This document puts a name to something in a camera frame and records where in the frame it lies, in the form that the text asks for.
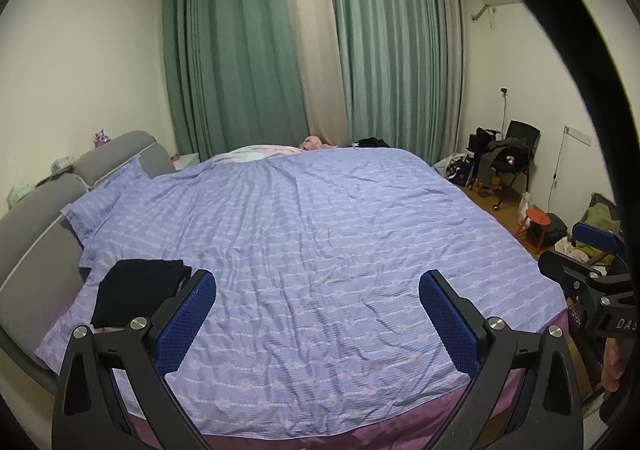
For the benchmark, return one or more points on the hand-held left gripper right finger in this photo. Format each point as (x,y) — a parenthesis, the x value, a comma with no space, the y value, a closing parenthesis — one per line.
(447,325)

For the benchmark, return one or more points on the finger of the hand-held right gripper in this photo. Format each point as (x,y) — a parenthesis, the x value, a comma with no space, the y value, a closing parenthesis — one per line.
(560,265)
(597,237)

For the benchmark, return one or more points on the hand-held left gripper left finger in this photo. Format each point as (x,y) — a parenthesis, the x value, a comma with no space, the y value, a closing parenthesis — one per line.
(185,325)

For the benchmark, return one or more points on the black pants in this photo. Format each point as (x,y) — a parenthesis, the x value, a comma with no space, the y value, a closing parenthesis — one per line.
(135,290)

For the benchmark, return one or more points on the person's right hand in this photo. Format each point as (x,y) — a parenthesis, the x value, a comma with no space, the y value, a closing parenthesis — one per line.
(614,365)

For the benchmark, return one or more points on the green cloth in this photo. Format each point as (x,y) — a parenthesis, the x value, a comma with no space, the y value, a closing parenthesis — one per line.
(602,225)

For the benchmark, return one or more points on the white cloth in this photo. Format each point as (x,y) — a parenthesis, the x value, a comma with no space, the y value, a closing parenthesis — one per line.
(572,250)

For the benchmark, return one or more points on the black floor bag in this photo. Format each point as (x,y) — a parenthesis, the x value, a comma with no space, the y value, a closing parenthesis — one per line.
(556,229)

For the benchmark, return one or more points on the orange stool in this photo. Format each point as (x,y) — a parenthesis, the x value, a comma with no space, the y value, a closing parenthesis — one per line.
(532,219)

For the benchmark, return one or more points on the white plastic bag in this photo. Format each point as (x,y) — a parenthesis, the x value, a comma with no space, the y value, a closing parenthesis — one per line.
(526,206)

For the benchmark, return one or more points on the purple bed sheet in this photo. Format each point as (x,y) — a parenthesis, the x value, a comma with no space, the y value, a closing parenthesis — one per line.
(400,435)

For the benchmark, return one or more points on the olive jacket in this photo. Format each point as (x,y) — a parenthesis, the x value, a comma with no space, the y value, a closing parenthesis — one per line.
(507,149)

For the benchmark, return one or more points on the black chair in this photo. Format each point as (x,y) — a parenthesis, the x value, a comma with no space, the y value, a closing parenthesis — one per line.
(525,134)

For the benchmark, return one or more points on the large white bag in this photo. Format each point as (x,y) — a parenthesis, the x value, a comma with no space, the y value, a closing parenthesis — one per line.
(450,162)

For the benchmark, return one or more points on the white nightstand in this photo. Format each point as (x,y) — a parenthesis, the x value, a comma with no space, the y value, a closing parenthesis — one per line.
(186,159)

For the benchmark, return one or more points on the grey padded headboard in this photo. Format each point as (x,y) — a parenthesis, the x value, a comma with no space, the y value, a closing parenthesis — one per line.
(45,215)

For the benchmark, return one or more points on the white pink quilt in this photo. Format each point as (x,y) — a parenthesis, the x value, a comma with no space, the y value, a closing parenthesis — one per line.
(250,153)

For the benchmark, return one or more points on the dark clothing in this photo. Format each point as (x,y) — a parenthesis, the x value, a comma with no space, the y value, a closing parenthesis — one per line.
(374,142)

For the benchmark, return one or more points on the tissue box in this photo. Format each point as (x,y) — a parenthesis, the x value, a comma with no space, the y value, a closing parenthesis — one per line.
(64,164)

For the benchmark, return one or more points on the purple toy figure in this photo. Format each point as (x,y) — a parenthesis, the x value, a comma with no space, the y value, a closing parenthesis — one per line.
(102,138)

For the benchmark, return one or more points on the green packet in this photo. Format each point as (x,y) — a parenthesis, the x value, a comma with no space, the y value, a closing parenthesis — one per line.
(21,194)

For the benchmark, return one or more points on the pink plush toy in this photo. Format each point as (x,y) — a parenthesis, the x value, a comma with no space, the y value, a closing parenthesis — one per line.
(315,143)

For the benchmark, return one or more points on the narrow beige curtain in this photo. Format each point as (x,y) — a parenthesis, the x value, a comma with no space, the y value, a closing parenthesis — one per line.
(452,64)

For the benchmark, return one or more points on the green curtain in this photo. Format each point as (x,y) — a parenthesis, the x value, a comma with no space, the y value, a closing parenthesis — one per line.
(395,59)
(230,59)

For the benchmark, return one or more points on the white wall conduit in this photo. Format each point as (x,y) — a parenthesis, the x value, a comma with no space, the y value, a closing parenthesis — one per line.
(579,134)

